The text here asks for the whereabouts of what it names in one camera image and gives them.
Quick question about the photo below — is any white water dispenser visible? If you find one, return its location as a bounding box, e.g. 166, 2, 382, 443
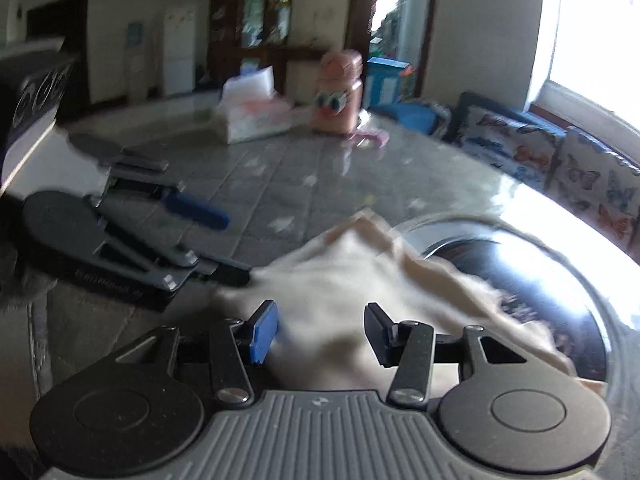
124, 20, 147, 102

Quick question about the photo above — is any pink cartoon face bin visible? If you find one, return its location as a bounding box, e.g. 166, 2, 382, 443
312, 49, 364, 136

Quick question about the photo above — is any bright window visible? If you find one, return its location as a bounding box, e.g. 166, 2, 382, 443
546, 0, 640, 128

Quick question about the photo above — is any blue box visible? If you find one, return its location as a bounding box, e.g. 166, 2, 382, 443
365, 57, 417, 111

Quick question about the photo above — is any blue cushion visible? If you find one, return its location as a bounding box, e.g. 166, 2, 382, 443
370, 101, 452, 137

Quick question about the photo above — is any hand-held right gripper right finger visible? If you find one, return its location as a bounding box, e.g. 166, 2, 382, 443
364, 302, 529, 407

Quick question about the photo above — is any wooden door frame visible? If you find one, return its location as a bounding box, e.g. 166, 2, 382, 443
344, 0, 442, 111

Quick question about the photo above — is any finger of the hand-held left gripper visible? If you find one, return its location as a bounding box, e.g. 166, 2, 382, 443
69, 132, 232, 230
97, 209, 252, 292

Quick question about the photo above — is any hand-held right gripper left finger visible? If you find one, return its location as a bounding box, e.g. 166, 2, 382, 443
115, 300, 279, 407

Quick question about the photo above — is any beige cloth garment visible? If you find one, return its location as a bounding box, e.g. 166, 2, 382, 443
212, 207, 608, 397

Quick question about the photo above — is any dark wooden cabinet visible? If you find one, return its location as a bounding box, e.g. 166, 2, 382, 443
207, 0, 326, 97

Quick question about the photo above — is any pink plastic object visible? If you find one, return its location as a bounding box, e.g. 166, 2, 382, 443
344, 127, 392, 149

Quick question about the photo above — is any white tissue box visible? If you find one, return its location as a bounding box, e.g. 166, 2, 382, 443
215, 66, 296, 145

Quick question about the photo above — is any white refrigerator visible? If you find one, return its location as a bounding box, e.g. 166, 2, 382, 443
162, 5, 197, 99

